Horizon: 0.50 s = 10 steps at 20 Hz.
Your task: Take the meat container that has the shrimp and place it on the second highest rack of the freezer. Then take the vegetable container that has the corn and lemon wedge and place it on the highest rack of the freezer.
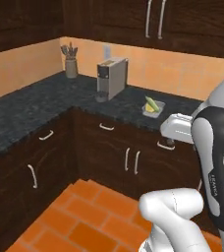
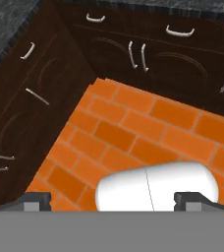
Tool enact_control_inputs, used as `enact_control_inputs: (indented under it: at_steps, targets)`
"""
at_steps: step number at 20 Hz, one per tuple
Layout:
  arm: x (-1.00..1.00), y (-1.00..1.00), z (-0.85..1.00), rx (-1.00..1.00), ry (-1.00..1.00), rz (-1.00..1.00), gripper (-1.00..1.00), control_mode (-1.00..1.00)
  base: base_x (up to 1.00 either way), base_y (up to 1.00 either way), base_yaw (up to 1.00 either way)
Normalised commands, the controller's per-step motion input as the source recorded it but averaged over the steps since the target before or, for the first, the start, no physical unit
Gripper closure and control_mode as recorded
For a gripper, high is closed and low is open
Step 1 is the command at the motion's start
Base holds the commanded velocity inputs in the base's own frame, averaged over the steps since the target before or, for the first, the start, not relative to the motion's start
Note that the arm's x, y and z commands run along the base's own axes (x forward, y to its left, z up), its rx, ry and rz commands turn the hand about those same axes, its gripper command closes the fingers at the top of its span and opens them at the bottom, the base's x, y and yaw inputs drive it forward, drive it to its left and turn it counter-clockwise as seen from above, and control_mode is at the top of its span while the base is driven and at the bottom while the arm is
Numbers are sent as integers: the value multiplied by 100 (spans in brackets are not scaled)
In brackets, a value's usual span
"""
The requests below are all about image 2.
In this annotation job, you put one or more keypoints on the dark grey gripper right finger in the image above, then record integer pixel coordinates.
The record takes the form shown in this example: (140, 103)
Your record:
(186, 198)

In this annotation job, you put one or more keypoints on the white rounded object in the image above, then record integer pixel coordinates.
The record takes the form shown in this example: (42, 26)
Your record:
(156, 187)

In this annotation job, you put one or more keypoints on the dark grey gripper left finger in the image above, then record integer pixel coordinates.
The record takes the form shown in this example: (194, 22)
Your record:
(37, 198)

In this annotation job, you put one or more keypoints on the dark wood cupboard door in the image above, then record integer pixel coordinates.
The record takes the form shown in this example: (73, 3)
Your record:
(9, 187)
(28, 134)
(65, 85)
(107, 62)
(182, 78)

